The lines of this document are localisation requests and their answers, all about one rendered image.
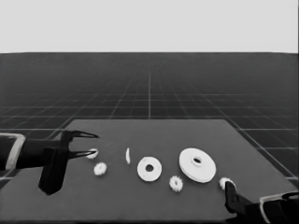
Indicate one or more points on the small white gear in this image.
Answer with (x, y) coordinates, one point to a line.
(179, 185)
(104, 170)
(222, 183)
(94, 156)

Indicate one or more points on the white round carrier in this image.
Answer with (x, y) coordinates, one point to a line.
(157, 172)

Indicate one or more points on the small white T-shaped piece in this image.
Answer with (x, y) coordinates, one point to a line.
(127, 155)

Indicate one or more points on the large thick white disc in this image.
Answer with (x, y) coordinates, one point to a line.
(190, 169)

